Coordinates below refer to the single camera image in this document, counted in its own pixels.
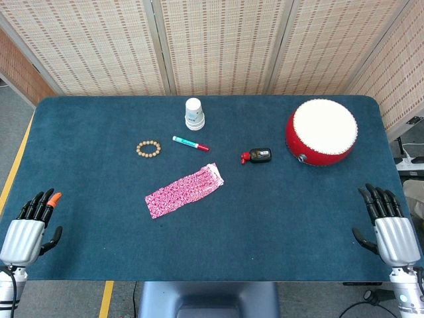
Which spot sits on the woven bamboo screen panel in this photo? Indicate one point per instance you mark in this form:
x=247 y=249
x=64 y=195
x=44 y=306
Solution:
x=225 y=46
x=401 y=83
x=331 y=46
x=86 y=46

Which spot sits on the black caster wheel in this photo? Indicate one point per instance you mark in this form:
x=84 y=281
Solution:
x=376 y=297

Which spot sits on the red drum with white skin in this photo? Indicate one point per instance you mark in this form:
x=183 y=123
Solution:
x=321 y=132

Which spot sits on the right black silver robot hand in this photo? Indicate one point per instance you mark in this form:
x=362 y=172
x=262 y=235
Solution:
x=395 y=238

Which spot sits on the teal marker with red cap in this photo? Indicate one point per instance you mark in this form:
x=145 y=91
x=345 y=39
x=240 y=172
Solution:
x=189 y=143

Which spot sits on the blue felt table cover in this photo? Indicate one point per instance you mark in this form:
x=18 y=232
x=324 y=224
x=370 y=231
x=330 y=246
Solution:
x=212 y=232

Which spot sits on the white paper cup stack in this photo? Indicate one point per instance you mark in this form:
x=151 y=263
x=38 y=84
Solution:
x=194 y=114

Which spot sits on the pink floral fabric strip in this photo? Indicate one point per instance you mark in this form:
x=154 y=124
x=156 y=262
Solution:
x=190 y=187

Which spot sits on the yellow floor tape strip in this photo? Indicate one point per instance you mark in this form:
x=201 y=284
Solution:
x=15 y=165
x=106 y=298

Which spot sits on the metal screen hinge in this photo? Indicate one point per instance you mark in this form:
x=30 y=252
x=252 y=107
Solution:
x=413 y=120

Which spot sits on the black table control panel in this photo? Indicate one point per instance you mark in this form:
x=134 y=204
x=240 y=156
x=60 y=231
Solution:
x=361 y=283

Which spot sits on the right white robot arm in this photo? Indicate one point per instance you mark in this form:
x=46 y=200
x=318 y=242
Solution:
x=409 y=291

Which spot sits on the white power strip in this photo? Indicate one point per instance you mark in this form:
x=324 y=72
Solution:
x=410 y=162

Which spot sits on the grey robot base body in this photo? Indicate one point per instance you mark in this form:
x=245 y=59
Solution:
x=208 y=299

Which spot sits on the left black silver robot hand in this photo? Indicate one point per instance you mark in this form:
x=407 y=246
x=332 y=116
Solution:
x=23 y=238

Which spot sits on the small black bottle red cap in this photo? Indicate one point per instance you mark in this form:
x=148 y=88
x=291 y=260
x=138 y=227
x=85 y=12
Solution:
x=260 y=155

